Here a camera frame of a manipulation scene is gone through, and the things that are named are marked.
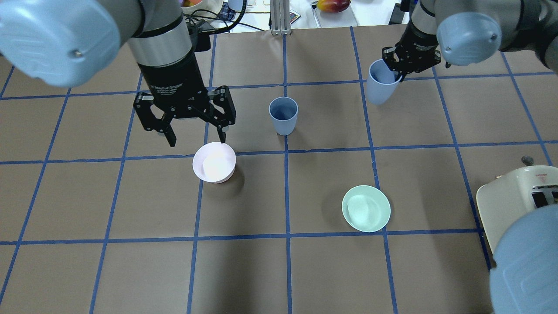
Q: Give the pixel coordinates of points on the cream toaster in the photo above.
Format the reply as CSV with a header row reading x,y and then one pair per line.
x,y
512,195

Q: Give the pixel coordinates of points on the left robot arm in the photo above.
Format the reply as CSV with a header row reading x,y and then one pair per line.
x,y
65,43

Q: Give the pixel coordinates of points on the light blue plastic cup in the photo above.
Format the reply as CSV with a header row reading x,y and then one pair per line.
x,y
381,83

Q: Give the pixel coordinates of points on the mango fruit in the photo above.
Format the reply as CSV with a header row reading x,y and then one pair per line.
x,y
333,6

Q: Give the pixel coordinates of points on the remote control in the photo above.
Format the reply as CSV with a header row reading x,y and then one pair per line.
x,y
293,16

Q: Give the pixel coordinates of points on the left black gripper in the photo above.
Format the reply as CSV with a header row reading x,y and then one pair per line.
x,y
172,83

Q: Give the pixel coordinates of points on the black power adapter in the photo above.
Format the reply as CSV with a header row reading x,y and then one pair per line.
x,y
397,14

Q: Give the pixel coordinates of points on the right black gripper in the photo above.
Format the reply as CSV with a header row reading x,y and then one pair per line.
x,y
419,46

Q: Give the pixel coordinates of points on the aluminium frame post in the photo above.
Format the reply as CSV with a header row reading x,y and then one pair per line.
x,y
280,17

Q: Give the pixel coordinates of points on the white bowl with fruit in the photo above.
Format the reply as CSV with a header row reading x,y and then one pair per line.
x,y
201,8

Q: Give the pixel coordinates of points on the mint green plate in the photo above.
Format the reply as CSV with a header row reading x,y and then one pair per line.
x,y
366,208

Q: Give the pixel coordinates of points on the pink bowl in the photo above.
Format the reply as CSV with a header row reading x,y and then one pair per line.
x,y
214,162

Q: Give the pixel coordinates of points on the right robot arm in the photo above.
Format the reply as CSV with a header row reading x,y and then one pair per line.
x,y
524,280

